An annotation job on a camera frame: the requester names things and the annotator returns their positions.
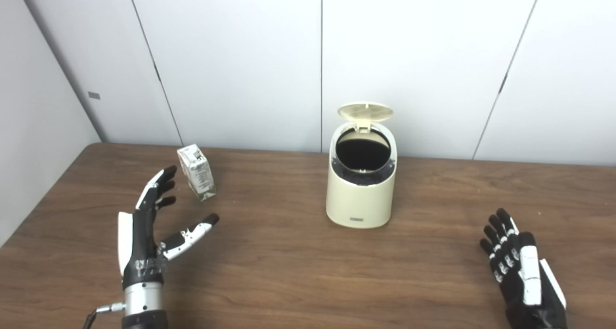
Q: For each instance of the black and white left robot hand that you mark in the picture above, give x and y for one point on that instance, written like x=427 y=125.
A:
x=139 y=242

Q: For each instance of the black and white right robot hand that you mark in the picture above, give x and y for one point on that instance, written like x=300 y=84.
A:
x=529 y=290

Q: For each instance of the white and green milk carton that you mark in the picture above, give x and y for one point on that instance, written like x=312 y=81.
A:
x=198 y=172

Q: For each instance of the cream-colored desktop trash bin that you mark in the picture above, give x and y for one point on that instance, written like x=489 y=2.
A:
x=358 y=201

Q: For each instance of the round cream bin lid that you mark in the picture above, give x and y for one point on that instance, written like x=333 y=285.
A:
x=365 y=111

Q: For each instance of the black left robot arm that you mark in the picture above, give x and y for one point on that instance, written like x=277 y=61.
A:
x=143 y=305

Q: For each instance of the black bin liner bag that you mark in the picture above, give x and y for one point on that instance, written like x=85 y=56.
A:
x=361 y=153

